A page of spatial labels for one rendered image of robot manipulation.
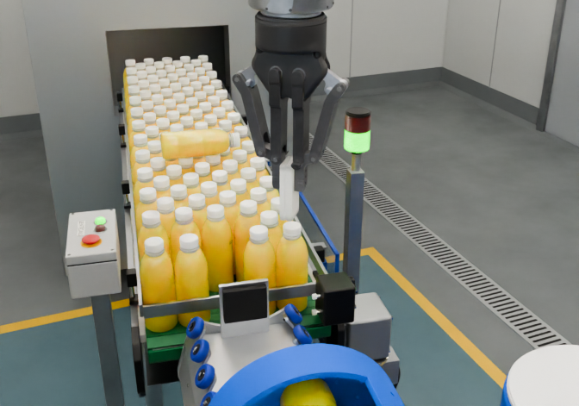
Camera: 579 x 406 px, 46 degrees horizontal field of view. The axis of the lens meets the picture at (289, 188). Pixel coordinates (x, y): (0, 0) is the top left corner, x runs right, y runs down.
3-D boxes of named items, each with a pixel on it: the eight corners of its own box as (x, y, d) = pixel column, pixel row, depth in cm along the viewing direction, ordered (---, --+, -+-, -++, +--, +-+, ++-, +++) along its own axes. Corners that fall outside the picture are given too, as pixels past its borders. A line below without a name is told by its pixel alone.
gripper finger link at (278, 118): (281, 70, 72) (268, 68, 72) (278, 167, 77) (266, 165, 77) (291, 61, 75) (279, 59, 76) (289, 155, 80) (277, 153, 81)
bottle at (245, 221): (261, 269, 169) (259, 202, 162) (268, 284, 163) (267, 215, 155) (233, 273, 168) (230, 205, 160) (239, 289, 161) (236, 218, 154)
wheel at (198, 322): (198, 323, 135) (207, 327, 136) (196, 310, 139) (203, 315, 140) (185, 340, 136) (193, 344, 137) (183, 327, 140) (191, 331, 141)
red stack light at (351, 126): (349, 134, 167) (349, 119, 166) (341, 126, 173) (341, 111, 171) (374, 132, 169) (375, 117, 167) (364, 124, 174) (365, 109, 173)
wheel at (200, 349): (201, 352, 128) (209, 356, 129) (202, 333, 131) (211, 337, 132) (187, 364, 130) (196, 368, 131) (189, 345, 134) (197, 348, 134)
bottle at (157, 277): (177, 312, 153) (171, 239, 145) (177, 331, 147) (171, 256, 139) (146, 315, 152) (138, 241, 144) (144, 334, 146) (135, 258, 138)
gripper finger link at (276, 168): (282, 148, 77) (256, 146, 78) (281, 190, 79) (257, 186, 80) (285, 144, 78) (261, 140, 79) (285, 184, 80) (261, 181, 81)
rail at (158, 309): (144, 319, 143) (142, 307, 141) (144, 316, 143) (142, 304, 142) (328, 293, 151) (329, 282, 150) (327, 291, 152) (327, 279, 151)
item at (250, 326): (222, 342, 139) (220, 290, 134) (221, 335, 141) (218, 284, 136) (270, 335, 141) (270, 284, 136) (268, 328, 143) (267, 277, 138)
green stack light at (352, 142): (348, 153, 169) (349, 134, 167) (340, 144, 175) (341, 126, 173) (372, 151, 171) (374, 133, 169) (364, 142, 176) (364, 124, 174)
